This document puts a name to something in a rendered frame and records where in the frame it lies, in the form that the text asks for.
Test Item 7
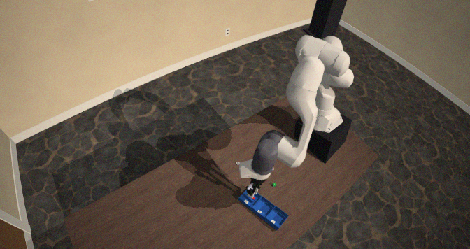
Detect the blue three-compartment bin rack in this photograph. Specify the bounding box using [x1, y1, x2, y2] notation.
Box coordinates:
[238, 191, 289, 230]

